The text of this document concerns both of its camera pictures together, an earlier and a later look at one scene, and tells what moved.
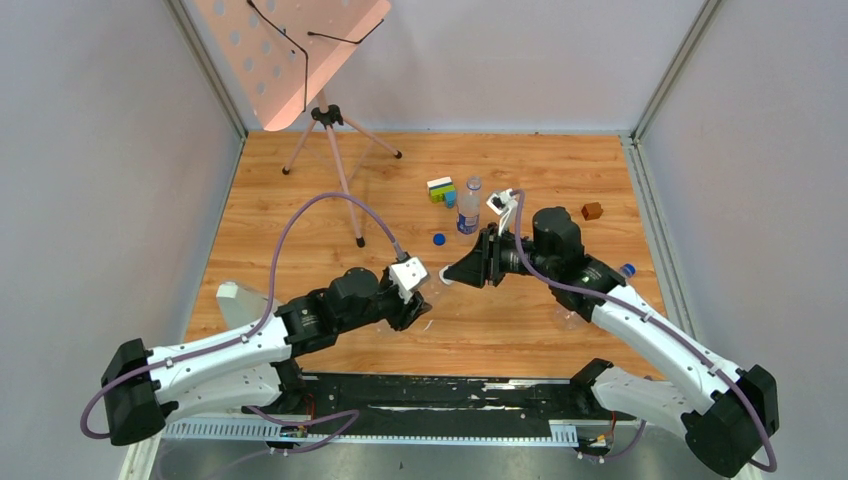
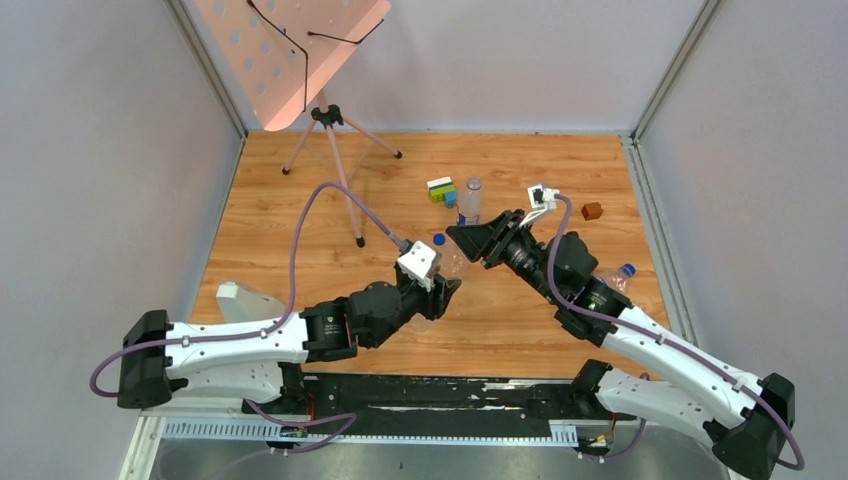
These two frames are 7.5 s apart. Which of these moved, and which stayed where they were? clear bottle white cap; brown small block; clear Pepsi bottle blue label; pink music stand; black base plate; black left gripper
Moved: clear bottle white cap; black left gripper
Stayed: pink music stand; brown small block; black base plate; clear Pepsi bottle blue label
